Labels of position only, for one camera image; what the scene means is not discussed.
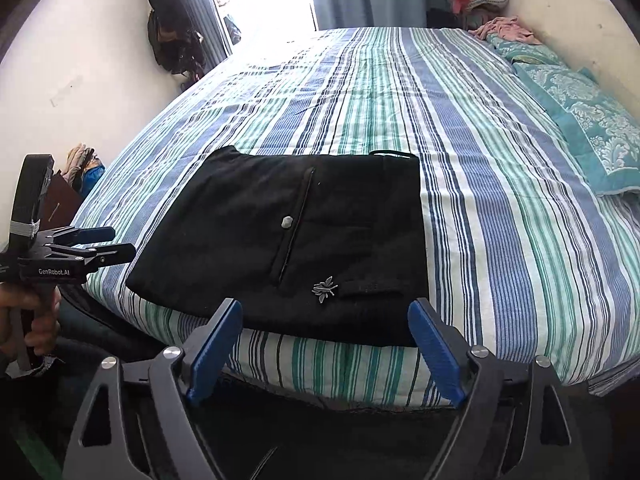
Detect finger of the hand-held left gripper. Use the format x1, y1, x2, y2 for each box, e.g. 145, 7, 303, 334
46, 242, 137, 274
52, 226, 117, 246

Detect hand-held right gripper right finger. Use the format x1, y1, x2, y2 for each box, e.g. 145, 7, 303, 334
407, 297, 583, 480

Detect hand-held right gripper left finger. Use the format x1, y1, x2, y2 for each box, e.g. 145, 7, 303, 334
62, 298, 244, 480

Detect black pants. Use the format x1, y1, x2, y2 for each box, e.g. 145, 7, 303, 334
125, 145, 432, 348

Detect person's left hand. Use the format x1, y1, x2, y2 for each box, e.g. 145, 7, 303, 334
0, 287, 62, 361

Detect heap of light clothes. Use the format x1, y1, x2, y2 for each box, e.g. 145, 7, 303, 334
62, 144, 106, 196

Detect striped bed sheet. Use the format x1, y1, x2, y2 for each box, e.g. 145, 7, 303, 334
75, 25, 640, 411

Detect dark hanging clothes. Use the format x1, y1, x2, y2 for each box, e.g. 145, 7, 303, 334
144, 0, 206, 78

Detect hanging dark garment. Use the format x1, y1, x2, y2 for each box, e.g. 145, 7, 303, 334
220, 0, 242, 46

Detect striped blue curtain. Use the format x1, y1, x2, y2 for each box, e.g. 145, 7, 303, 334
155, 0, 233, 56

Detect large teal floral pillow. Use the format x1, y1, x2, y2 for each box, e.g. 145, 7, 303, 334
512, 62, 640, 197

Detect small teal floral pillow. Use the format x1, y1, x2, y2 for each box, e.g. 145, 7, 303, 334
485, 32, 568, 66

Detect pink crumpled cloth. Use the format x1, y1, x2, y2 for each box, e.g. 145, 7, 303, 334
469, 16, 543, 45

